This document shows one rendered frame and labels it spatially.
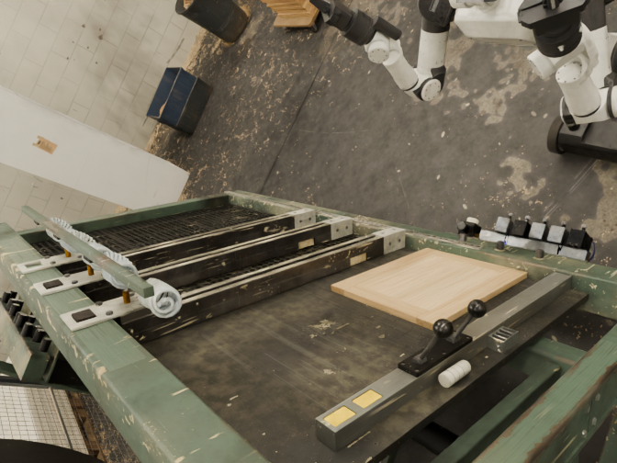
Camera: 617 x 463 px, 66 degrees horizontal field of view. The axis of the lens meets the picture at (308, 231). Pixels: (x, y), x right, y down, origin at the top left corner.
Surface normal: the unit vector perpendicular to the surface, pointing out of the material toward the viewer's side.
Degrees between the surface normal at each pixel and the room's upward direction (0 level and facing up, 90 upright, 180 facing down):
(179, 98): 90
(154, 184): 90
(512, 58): 0
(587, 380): 60
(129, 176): 90
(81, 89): 90
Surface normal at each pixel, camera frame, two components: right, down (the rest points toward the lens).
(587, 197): -0.68, -0.30
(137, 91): 0.59, 0.32
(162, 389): -0.04, -0.96
